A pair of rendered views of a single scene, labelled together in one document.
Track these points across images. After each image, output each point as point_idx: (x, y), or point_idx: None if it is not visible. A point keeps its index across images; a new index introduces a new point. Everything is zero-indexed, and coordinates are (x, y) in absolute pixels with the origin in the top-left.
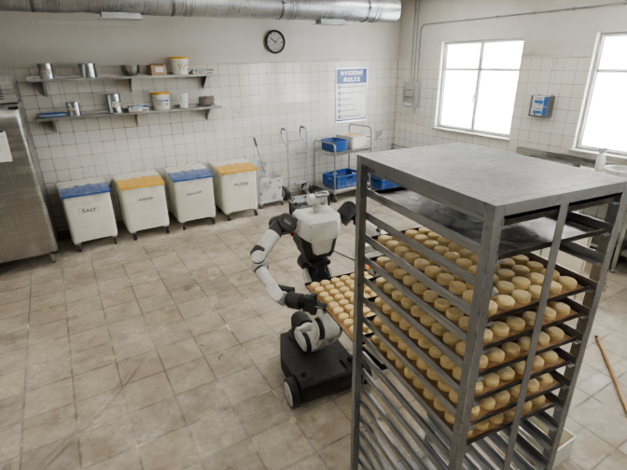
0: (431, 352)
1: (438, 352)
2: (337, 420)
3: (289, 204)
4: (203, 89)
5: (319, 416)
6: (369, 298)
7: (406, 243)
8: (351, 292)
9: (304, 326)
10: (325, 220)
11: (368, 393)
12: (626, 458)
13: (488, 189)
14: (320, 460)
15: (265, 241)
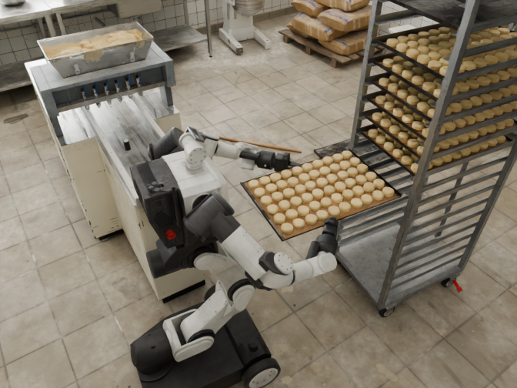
0: (493, 115)
1: (492, 111)
2: (282, 332)
3: (175, 190)
4: None
5: (278, 350)
6: (425, 138)
7: (506, 46)
8: (305, 194)
9: (177, 337)
10: (214, 165)
11: (416, 215)
12: (301, 160)
13: None
14: (336, 347)
15: (257, 245)
